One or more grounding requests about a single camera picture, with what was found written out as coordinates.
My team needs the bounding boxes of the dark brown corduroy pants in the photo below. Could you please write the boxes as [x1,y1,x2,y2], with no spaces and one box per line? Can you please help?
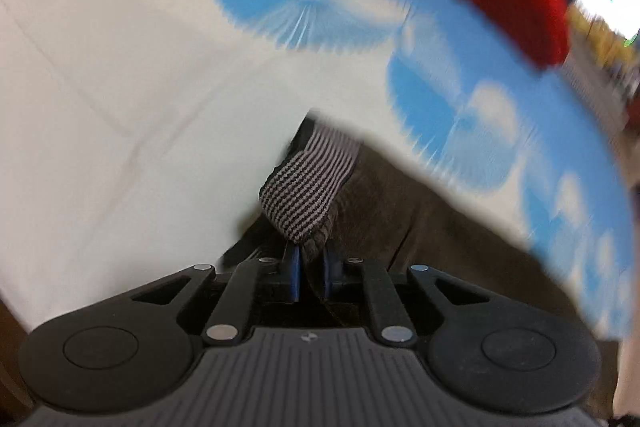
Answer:
[220,109,601,338]

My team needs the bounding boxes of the blue cream leaf-print bed mat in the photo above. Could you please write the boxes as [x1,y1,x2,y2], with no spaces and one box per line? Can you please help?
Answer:
[0,0,636,343]

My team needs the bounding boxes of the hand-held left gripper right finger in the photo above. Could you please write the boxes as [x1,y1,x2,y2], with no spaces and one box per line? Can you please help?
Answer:
[322,249,531,348]

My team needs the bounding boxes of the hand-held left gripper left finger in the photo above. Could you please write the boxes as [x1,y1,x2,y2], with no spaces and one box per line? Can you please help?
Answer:
[90,244,301,348]

